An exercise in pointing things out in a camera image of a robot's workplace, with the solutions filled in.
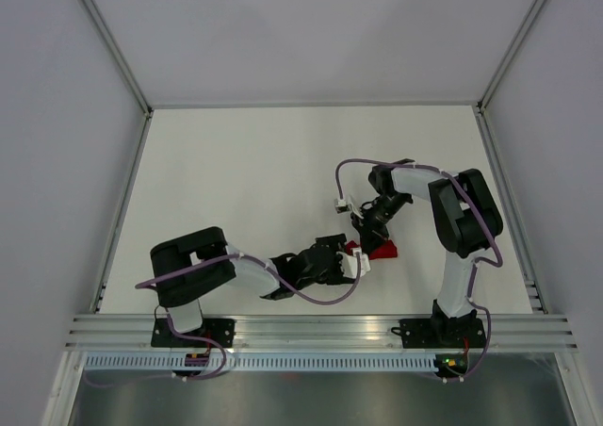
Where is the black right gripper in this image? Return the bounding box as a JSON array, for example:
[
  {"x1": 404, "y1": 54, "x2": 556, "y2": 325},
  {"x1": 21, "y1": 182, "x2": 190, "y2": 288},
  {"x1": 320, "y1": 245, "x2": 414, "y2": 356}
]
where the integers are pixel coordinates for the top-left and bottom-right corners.
[{"x1": 350, "y1": 191, "x2": 410, "y2": 255}]

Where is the red cloth napkin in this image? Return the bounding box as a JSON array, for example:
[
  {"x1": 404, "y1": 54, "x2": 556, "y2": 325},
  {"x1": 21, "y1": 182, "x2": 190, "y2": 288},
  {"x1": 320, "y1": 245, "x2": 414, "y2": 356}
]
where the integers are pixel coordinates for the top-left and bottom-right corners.
[{"x1": 345, "y1": 240, "x2": 399, "y2": 260}]

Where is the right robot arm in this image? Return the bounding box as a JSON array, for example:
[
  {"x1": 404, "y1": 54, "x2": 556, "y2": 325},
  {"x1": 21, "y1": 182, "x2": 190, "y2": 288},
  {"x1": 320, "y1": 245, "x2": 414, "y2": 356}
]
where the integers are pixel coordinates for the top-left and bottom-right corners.
[{"x1": 351, "y1": 159, "x2": 503, "y2": 350}]

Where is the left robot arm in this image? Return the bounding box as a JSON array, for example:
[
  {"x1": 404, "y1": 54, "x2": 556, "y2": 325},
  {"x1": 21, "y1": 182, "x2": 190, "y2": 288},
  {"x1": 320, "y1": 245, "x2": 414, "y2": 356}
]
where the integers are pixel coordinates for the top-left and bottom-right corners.
[{"x1": 137, "y1": 226, "x2": 356, "y2": 347}]

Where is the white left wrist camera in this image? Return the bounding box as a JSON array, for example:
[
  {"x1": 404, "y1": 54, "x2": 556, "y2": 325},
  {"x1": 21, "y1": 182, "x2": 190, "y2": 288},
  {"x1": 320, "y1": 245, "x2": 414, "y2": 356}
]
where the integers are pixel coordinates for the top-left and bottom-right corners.
[{"x1": 337, "y1": 248, "x2": 371, "y2": 280}]

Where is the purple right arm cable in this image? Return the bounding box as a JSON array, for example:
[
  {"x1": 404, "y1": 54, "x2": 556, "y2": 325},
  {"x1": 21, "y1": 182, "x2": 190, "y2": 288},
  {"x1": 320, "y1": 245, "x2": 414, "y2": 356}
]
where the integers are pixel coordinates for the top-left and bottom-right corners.
[{"x1": 334, "y1": 158, "x2": 502, "y2": 314}]

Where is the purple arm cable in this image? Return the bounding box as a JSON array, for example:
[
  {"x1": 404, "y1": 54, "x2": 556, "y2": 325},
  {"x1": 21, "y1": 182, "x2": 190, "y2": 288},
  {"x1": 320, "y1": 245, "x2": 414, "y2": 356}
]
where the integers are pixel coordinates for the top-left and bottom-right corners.
[
  {"x1": 334, "y1": 158, "x2": 502, "y2": 314},
  {"x1": 135, "y1": 251, "x2": 364, "y2": 342}
]

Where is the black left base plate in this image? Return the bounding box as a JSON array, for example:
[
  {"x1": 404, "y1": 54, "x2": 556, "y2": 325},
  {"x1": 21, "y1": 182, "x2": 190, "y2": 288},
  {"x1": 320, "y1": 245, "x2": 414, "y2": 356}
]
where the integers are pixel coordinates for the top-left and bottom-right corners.
[{"x1": 151, "y1": 318, "x2": 236, "y2": 349}]

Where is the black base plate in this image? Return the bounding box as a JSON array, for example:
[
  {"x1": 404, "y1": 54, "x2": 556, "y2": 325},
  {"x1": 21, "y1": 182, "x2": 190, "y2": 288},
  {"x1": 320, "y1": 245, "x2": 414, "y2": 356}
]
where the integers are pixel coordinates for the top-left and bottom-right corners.
[
  {"x1": 390, "y1": 319, "x2": 486, "y2": 350},
  {"x1": 151, "y1": 318, "x2": 236, "y2": 349}
]

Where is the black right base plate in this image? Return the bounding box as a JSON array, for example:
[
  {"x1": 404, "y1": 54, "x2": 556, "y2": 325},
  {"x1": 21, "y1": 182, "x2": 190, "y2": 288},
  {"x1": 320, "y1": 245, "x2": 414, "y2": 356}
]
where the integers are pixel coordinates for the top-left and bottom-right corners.
[{"x1": 390, "y1": 319, "x2": 486, "y2": 350}]

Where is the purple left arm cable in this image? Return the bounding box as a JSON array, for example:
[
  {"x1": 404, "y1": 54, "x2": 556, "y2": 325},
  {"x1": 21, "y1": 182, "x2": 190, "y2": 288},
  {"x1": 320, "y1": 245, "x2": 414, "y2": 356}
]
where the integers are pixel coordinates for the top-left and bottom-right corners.
[{"x1": 135, "y1": 251, "x2": 364, "y2": 342}]

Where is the aluminium front rail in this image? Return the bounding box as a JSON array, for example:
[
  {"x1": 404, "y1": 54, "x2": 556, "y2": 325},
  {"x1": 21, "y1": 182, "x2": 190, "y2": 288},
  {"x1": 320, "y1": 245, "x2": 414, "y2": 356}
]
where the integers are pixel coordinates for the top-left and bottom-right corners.
[{"x1": 63, "y1": 314, "x2": 578, "y2": 353}]

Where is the white slotted cable duct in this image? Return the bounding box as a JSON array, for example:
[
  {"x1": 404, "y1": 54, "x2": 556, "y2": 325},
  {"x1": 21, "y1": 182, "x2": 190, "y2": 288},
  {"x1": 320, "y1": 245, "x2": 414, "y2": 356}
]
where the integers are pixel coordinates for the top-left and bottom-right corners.
[{"x1": 84, "y1": 352, "x2": 438, "y2": 372}]

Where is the right aluminium frame post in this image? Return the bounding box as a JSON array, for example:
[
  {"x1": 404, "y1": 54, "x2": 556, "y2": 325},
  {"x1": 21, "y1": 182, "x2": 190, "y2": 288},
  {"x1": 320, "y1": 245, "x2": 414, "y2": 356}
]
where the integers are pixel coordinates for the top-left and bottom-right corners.
[{"x1": 474, "y1": 0, "x2": 550, "y2": 115}]

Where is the aluminium frame post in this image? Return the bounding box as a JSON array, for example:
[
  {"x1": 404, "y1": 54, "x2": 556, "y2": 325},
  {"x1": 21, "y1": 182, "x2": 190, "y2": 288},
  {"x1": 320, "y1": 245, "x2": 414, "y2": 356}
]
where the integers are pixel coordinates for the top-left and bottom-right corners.
[
  {"x1": 78, "y1": 0, "x2": 153, "y2": 117},
  {"x1": 474, "y1": 0, "x2": 550, "y2": 115}
]

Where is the left aluminium frame post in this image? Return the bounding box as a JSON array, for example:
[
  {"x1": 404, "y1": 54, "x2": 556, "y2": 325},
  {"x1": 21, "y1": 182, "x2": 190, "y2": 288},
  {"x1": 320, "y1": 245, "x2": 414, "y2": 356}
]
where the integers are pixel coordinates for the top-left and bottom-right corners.
[{"x1": 78, "y1": 0, "x2": 153, "y2": 117}]

